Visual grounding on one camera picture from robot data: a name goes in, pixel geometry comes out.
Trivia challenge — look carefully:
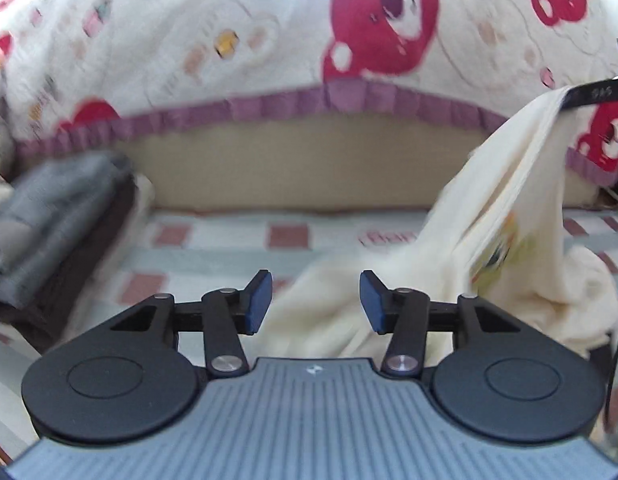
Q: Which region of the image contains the cream knit zip cardigan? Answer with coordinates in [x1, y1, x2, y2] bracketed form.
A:
[254, 90, 618, 360]

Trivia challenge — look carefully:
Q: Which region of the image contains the checkered pink grey bed sheet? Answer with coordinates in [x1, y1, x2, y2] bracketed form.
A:
[0, 209, 618, 463]

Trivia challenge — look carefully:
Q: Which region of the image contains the beige bed headboard cushion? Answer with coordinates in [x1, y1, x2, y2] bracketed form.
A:
[113, 112, 606, 214]

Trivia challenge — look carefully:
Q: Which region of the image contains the dark brown folded garment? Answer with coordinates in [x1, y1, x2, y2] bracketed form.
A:
[0, 177, 135, 353]

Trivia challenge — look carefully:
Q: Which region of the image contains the grey folded garment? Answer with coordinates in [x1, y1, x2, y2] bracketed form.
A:
[0, 151, 133, 309]

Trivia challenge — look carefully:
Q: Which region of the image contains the white bear print quilt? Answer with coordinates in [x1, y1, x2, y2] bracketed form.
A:
[0, 0, 618, 154]

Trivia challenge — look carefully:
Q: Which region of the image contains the black cable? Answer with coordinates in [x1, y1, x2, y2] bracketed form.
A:
[601, 299, 618, 446]

